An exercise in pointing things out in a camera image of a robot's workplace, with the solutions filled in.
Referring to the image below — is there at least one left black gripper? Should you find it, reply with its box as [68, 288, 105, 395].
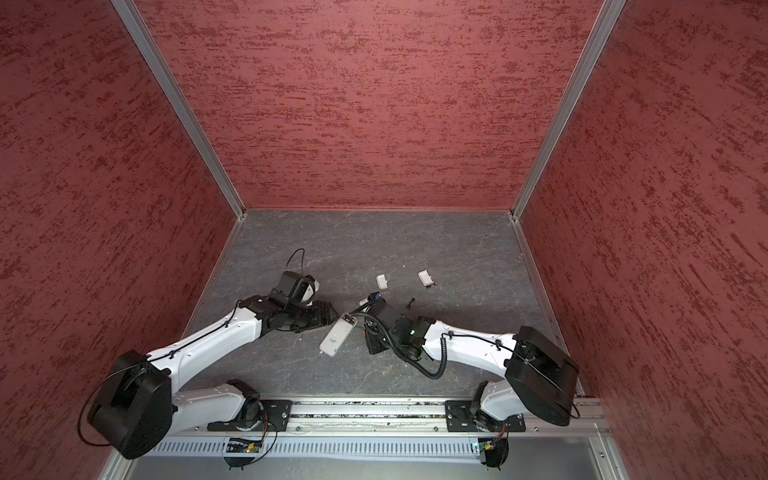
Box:
[285, 301, 340, 331]

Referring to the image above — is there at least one grey remote control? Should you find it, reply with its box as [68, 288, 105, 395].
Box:
[319, 313, 358, 357]

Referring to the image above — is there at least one grey remote battery cover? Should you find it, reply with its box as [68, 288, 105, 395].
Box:
[376, 274, 388, 290]

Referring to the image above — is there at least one white battery cover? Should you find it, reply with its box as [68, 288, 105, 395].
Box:
[417, 270, 435, 288]

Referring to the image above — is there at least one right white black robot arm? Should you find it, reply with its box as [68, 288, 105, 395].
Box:
[351, 295, 580, 432]

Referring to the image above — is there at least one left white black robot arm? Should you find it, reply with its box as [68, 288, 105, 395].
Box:
[76, 271, 338, 459]

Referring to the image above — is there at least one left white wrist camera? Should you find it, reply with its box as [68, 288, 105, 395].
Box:
[301, 275, 319, 303]

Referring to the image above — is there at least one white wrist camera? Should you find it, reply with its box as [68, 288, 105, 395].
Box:
[301, 275, 319, 303]
[359, 292, 382, 308]

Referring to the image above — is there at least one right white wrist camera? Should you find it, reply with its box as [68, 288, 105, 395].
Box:
[359, 292, 382, 308]

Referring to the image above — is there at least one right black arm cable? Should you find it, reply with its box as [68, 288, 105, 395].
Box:
[350, 305, 450, 382]

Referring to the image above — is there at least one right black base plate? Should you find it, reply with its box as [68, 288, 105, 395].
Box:
[444, 400, 526, 434]

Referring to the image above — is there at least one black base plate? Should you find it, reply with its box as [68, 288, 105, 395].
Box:
[207, 399, 293, 434]
[444, 400, 526, 434]

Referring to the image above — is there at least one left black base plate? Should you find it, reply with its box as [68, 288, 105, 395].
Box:
[207, 399, 293, 434]

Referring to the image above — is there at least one white slotted cable duct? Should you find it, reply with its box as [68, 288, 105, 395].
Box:
[147, 435, 480, 463]

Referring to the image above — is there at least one left aluminium corner post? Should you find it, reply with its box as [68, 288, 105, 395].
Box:
[111, 0, 246, 221]

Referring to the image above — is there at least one aluminium corner post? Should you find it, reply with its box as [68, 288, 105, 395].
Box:
[511, 0, 626, 223]
[111, 0, 246, 221]

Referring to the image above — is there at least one right aluminium corner post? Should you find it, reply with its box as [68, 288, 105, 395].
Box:
[511, 0, 626, 223]

